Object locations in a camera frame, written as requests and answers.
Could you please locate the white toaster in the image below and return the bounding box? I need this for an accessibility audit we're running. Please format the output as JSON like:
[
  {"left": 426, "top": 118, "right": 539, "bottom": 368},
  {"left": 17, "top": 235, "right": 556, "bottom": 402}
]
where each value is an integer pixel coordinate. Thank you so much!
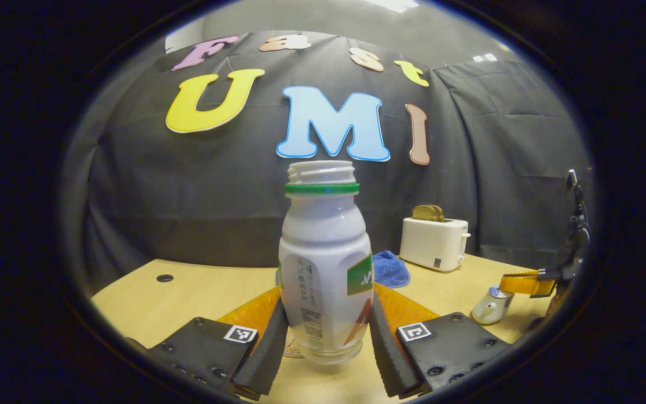
[{"left": 399, "top": 217, "right": 471, "bottom": 273}]

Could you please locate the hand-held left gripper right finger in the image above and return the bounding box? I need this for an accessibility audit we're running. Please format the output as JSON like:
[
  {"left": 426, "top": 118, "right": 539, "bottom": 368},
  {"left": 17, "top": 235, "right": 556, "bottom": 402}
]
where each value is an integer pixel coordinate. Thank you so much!
[{"left": 369, "top": 283, "right": 511, "bottom": 400}]

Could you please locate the white water bottle green label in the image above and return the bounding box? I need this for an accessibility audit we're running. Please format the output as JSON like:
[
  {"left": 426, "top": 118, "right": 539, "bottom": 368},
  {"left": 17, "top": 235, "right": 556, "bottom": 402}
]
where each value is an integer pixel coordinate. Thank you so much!
[{"left": 277, "top": 160, "right": 375, "bottom": 366}]

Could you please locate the black backdrop cloth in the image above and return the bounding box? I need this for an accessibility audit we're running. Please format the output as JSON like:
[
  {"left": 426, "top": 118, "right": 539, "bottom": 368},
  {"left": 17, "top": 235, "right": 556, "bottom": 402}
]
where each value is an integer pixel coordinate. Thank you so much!
[{"left": 62, "top": 28, "right": 596, "bottom": 292}]

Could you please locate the blue towel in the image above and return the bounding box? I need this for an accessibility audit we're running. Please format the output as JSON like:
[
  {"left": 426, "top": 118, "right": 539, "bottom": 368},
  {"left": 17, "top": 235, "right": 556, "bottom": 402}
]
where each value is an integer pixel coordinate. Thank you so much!
[{"left": 372, "top": 250, "right": 411, "bottom": 289}]

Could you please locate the white blue teacup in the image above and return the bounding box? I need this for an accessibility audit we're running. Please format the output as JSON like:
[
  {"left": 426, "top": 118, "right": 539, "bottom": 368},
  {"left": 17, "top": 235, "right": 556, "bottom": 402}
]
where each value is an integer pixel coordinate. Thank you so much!
[{"left": 470, "top": 293, "right": 513, "bottom": 325}]

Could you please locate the brown bread slice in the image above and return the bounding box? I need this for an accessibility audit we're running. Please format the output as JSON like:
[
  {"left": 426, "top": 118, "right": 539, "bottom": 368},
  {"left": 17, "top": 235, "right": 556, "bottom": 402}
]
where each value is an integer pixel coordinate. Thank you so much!
[{"left": 412, "top": 204, "right": 446, "bottom": 222}]

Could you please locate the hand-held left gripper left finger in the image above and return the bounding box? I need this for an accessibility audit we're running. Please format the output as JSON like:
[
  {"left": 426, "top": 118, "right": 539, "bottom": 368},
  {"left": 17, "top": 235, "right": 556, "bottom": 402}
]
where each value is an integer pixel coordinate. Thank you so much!
[{"left": 146, "top": 286, "right": 290, "bottom": 400}]

